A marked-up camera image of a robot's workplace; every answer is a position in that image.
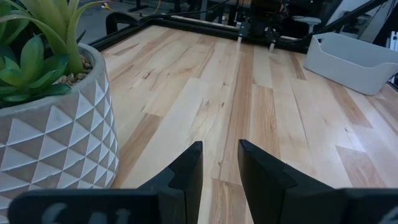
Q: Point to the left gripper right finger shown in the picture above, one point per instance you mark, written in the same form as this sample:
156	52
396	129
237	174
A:
311	208

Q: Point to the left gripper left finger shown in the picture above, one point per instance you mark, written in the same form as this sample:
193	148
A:
93	208

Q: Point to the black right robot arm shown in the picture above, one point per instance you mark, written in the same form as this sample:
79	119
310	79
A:
264	18

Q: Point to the succulent in triangle-patterned pot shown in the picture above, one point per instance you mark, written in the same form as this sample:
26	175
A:
56	140

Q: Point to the grey plastic bin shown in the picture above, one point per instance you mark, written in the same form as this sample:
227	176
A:
348	65

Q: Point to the white plastic clip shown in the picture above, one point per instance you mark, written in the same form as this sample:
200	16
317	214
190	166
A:
272	46

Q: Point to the white round stool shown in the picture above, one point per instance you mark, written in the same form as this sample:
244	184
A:
308	21

